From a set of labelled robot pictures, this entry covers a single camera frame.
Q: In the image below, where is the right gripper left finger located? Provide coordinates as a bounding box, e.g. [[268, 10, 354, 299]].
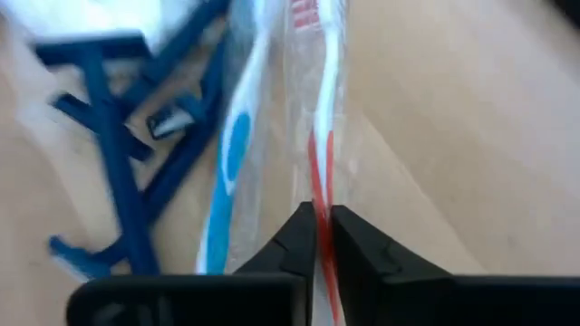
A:
[[67, 201, 316, 326]]

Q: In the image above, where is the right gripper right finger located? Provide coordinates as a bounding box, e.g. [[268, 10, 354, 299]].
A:
[[333, 206, 580, 326]]

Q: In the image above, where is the blue white toothbrush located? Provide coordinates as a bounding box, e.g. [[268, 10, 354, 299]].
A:
[[194, 0, 269, 276]]

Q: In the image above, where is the red white toothbrush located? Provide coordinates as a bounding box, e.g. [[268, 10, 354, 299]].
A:
[[283, 0, 351, 326]]

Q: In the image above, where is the clear bag of cotton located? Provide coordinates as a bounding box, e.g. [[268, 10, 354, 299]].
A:
[[0, 0, 205, 51]]

